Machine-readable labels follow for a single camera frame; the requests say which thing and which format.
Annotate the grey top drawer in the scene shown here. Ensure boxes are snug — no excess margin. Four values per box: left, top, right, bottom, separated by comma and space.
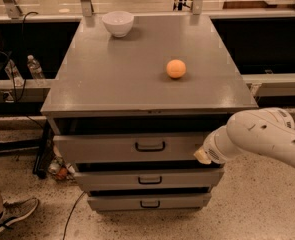
54, 132, 206, 163

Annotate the grey drawer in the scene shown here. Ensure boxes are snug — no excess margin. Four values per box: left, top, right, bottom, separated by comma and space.
88, 193, 211, 212
54, 132, 206, 163
75, 168, 224, 192

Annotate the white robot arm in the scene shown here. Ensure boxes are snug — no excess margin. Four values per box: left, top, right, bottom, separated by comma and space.
194, 107, 295, 168

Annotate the grey middle drawer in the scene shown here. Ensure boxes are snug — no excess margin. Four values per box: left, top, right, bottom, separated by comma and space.
75, 168, 224, 192

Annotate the grey bottom drawer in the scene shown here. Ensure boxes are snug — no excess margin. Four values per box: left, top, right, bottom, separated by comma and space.
88, 193, 211, 212

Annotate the grey drawer cabinet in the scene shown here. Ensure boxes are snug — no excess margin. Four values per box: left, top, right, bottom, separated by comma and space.
42, 15, 256, 198

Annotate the orange ball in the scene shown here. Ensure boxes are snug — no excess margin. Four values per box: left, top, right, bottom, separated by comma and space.
166, 59, 187, 79

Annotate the white ceramic bowl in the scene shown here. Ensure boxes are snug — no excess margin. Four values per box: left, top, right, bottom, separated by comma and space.
102, 11, 134, 37

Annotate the clear plastic water bottle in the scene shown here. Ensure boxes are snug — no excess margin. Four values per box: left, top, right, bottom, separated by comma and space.
27, 55, 45, 80

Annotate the grey sneaker with black laces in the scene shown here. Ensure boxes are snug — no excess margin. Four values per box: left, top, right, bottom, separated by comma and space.
0, 197, 39, 233

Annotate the black top drawer handle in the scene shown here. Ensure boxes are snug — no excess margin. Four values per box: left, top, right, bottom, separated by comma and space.
134, 141, 166, 152

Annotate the black drawer handle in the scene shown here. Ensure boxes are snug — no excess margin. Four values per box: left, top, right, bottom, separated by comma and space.
134, 141, 166, 152
138, 176, 162, 185
140, 200, 160, 209

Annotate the black middle drawer handle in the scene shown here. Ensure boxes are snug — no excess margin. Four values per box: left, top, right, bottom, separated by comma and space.
138, 176, 162, 185

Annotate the black bottom drawer handle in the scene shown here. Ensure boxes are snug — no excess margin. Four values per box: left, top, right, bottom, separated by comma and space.
140, 200, 160, 209

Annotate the black floor cable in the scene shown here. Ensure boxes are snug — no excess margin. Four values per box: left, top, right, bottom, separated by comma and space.
62, 190, 87, 240

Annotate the black cable on left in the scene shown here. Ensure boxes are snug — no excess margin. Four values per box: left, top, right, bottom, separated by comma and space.
0, 11, 45, 128

